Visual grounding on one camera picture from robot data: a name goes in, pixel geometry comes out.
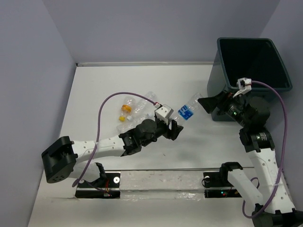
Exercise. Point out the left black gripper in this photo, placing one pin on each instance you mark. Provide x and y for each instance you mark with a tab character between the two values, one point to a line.
171	134

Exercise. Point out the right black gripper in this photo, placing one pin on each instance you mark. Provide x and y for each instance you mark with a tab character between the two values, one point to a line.
223	100

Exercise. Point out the blue label water bottle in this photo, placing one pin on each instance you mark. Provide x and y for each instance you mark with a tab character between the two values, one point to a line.
185	112

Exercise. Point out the clear long bottle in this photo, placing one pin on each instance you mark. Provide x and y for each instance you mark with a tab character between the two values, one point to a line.
143	103

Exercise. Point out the clear crushed bottle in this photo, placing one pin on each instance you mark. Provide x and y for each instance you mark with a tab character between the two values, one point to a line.
132	121

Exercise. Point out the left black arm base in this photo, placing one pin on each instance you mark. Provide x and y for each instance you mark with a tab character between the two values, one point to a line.
107	186

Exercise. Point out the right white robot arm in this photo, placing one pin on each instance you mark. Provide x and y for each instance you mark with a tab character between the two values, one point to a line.
270	203

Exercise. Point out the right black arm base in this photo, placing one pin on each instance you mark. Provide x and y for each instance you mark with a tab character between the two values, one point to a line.
216	183

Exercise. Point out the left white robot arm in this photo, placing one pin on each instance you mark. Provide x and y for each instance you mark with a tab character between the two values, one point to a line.
73	159

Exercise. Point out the dark green plastic bin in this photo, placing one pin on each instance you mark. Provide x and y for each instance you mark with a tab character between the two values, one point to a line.
254	58

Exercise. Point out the clear bottle orange label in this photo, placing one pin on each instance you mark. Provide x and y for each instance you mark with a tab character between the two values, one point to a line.
126	108

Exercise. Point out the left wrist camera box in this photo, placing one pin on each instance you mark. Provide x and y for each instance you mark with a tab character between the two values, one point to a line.
163	112

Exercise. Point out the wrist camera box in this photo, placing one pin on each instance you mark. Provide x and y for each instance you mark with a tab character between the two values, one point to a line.
163	112
244	86

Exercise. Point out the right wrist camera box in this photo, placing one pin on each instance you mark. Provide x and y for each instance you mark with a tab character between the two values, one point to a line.
244	86

